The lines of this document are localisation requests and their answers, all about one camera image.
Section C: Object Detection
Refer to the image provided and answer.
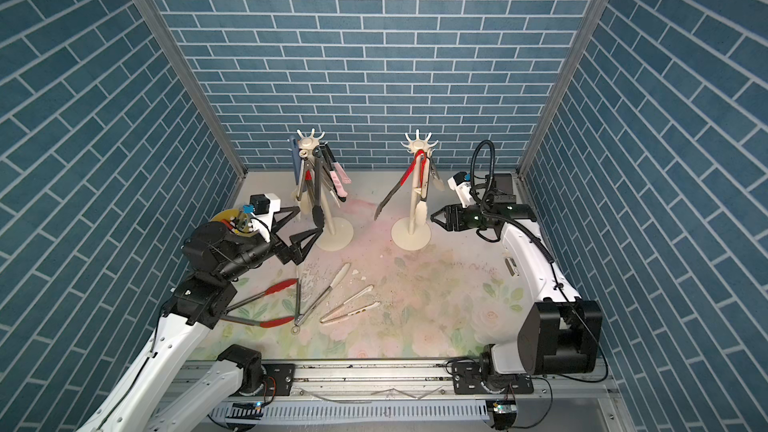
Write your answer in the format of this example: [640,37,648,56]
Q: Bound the red tipped steel tongs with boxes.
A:
[221,278,298,329]

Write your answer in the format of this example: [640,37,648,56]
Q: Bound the cream utensil rack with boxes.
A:
[290,129,354,252]
[391,129,437,251]

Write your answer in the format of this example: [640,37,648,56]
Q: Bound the blue cream tongs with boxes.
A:
[289,137,302,185]

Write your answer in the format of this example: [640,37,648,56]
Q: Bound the steel tongs white tips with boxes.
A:
[291,262,351,335]

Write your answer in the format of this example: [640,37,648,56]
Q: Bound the small grey clip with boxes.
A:
[504,257,518,277]

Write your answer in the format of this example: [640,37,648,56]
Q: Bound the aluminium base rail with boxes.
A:
[202,359,631,431]

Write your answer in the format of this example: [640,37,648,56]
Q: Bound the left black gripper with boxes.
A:
[216,206,321,284]

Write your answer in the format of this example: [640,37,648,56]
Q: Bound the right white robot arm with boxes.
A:
[430,140,603,393]

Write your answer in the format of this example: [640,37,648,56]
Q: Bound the black steel tongs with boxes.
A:
[308,144,330,229]

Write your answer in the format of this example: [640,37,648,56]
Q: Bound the small white tongs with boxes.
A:
[320,284,381,325]

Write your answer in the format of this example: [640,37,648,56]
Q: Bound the steel tongs cream tips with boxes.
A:
[294,152,314,207]

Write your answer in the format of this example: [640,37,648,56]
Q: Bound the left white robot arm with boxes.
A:
[81,205,325,431]

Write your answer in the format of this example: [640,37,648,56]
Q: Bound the yellow cup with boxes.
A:
[212,209,247,236]

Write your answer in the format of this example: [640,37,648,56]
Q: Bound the steel tongs cream ends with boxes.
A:
[415,154,445,226]

